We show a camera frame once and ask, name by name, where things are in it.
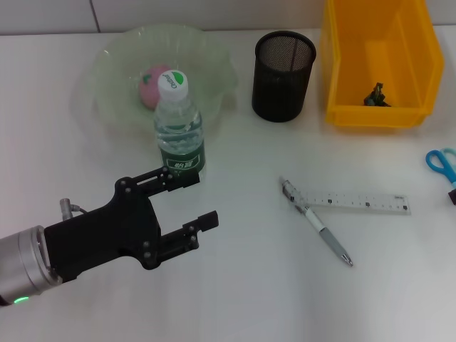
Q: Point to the black mesh pen holder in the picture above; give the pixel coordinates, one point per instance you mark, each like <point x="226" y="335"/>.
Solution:
<point x="281" y="92"/>

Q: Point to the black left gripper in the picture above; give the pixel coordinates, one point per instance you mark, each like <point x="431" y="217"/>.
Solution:
<point x="112" y="235"/>

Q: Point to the clear plastic ruler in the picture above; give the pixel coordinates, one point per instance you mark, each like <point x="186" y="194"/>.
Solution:
<point x="356" y="203"/>

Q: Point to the white grey ballpoint pen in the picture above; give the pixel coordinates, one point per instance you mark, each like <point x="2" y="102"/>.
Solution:
<point x="331" y="238"/>

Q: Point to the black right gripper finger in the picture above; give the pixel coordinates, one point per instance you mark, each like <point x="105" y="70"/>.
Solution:
<point x="452" y="197"/>

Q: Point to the pink toy peach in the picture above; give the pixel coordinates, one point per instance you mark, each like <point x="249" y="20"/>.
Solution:
<point x="149" y="92"/>

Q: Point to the translucent green fruit plate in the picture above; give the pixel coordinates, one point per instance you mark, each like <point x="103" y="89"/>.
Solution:
<point x="107" y="89"/>

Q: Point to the clear green-label water bottle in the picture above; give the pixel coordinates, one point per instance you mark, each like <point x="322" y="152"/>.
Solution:
<point x="180" y="121"/>

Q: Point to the yellow plastic bin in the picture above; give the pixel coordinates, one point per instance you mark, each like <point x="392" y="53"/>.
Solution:
<point x="356" y="71"/>

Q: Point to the blue teal scissors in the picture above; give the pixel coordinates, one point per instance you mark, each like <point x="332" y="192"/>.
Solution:
<point x="451" y="176"/>

